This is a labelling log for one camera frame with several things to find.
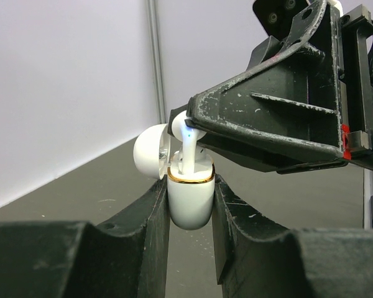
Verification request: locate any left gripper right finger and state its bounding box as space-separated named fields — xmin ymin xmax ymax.
xmin=212 ymin=176 xmax=373 ymax=297

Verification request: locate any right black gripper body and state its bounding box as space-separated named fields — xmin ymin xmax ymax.
xmin=334 ymin=6 xmax=373 ymax=170

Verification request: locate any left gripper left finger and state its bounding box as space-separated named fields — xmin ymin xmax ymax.
xmin=0 ymin=179 xmax=170 ymax=297

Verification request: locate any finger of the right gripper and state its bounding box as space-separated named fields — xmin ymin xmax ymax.
xmin=186 ymin=1 xmax=344 ymax=161
xmin=169 ymin=107 xmax=348 ymax=174

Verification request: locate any white earbud charging case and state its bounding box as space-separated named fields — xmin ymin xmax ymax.
xmin=133 ymin=124 xmax=215 ymax=230

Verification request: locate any white earbud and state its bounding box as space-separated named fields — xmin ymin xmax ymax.
xmin=171 ymin=111 xmax=206 ymax=175

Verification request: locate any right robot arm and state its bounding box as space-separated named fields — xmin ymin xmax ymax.
xmin=180 ymin=1 xmax=373 ymax=228

